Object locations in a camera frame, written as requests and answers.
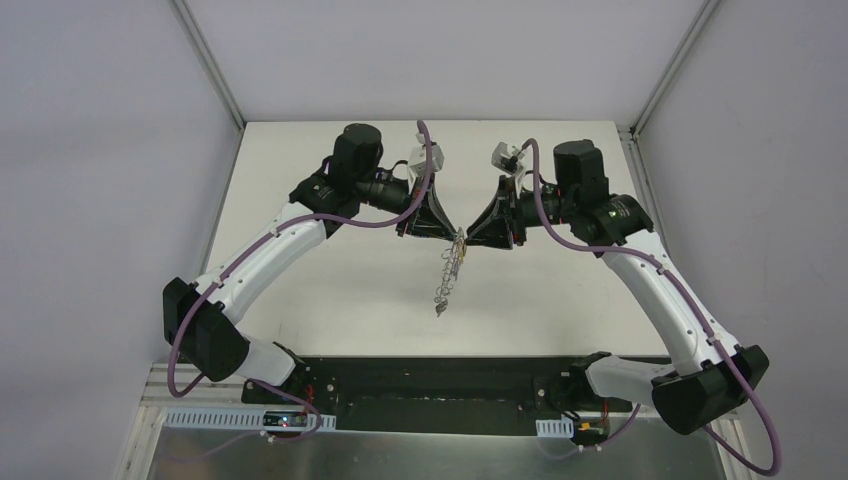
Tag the white slotted cable duct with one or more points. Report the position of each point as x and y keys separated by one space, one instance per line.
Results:
x=241 y=419

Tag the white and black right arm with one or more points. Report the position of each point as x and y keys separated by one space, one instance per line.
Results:
x=709 y=374

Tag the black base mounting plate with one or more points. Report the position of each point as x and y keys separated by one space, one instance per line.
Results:
x=502 y=396

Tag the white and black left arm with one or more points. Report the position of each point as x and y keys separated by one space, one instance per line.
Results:
x=200 y=317

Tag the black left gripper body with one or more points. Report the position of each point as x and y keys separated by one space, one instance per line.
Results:
x=416 y=207

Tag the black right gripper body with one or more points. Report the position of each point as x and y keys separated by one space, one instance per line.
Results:
x=511 y=211

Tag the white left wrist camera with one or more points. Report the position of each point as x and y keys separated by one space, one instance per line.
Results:
x=417 y=162

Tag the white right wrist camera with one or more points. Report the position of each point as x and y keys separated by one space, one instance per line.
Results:
x=509 y=159

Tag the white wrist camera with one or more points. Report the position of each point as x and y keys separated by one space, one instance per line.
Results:
x=509 y=159
x=417 y=162

